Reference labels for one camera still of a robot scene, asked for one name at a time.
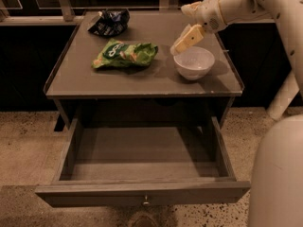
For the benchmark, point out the white ceramic bowl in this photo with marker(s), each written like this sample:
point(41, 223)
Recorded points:
point(194, 63)

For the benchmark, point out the open grey top drawer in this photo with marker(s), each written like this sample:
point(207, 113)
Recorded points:
point(183, 164)

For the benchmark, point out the grey wooden cabinet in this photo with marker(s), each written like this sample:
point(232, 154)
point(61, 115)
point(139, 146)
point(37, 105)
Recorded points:
point(74, 78)

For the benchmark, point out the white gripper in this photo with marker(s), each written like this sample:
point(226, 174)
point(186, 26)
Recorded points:
point(208, 16)

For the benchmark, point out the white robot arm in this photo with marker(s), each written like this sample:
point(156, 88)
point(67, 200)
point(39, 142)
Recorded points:
point(276, 194)

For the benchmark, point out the dark blue chip bag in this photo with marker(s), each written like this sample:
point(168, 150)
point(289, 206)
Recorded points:
point(109, 22)

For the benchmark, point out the small metal drawer knob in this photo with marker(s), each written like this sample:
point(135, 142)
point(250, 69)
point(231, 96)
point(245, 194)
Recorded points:
point(146, 202)

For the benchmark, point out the green rice chip bag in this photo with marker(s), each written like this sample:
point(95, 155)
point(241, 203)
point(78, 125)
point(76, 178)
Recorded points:
point(118, 54)

